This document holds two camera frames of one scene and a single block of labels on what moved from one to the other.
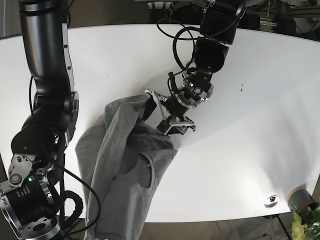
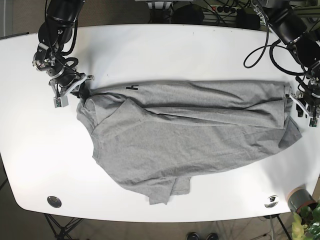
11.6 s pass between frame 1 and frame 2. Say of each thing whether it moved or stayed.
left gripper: moved
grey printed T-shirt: moved
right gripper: moved
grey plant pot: stayed
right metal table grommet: stayed
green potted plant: stayed
